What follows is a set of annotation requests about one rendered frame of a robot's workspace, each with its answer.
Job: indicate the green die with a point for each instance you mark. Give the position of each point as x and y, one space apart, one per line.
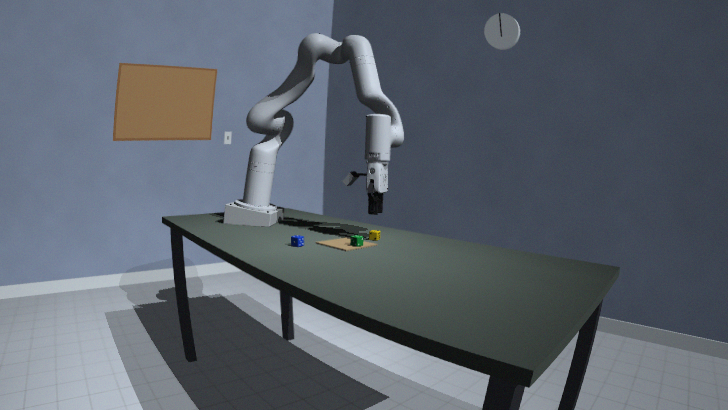
356 240

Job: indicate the tan flat mat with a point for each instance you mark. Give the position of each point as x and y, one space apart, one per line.
344 244

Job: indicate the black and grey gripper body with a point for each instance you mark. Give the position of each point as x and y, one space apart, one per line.
380 176

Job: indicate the blue die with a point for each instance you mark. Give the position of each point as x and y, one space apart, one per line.
297 241

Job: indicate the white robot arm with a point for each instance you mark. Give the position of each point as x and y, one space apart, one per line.
382 131

